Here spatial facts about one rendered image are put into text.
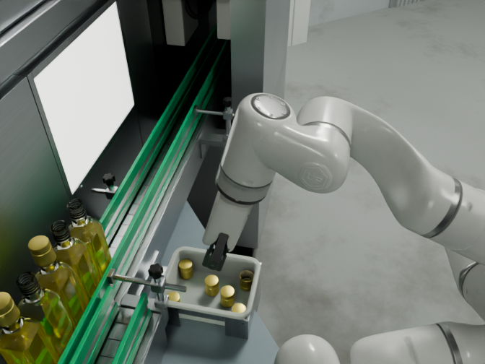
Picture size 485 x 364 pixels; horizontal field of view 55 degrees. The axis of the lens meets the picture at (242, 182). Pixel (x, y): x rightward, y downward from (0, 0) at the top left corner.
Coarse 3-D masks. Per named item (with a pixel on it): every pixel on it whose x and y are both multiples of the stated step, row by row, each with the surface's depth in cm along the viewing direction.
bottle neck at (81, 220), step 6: (72, 204) 90; (78, 204) 90; (72, 210) 88; (78, 210) 88; (84, 210) 90; (72, 216) 89; (78, 216) 89; (84, 216) 90; (78, 222) 90; (84, 222) 91
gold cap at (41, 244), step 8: (32, 240) 79; (40, 240) 79; (48, 240) 79; (32, 248) 78; (40, 248) 78; (48, 248) 79; (32, 256) 79; (40, 256) 79; (48, 256) 80; (40, 264) 80; (48, 264) 81
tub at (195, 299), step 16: (176, 256) 118; (192, 256) 120; (240, 256) 117; (176, 272) 118; (208, 272) 122; (224, 272) 121; (240, 272) 120; (256, 272) 114; (192, 288) 119; (240, 288) 119; (176, 304) 107; (192, 304) 115; (208, 304) 115
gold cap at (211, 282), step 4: (208, 276) 116; (212, 276) 116; (204, 280) 116; (208, 280) 115; (212, 280) 115; (216, 280) 115; (208, 284) 114; (212, 284) 114; (216, 284) 115; (208, 288) 115; (212, 288) 115; (216, 288) 116; (208, 292) 116; (212, 292) 116; (216, 292) 117; (212, 296) 117
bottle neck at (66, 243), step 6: (54, 222) 85; (60, 222) 85; (54, 228) 85; (60, 228) 86; (66, 228) 85; (54, 234) 84; (60, 234) 84; (66, 234) 85; (60, 240) 85; (66, 240) 86; (72, 240) 88; (60, 246) 86; (66, 246) 86
